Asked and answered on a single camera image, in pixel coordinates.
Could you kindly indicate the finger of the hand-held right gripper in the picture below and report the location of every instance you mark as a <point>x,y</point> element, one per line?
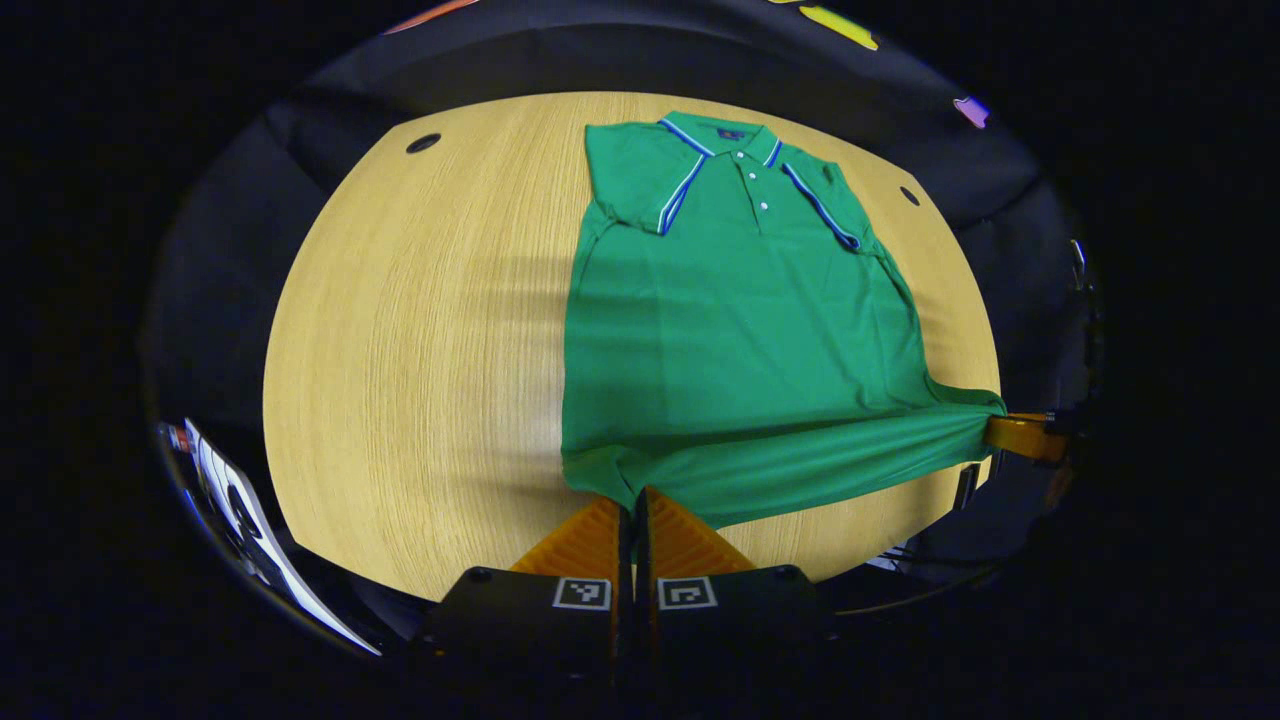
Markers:
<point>1020,437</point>

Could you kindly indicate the green T-shirt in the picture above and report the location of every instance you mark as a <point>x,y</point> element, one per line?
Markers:
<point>740,330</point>

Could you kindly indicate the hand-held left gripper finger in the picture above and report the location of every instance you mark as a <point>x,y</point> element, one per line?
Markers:
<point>645,620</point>
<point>622,620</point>

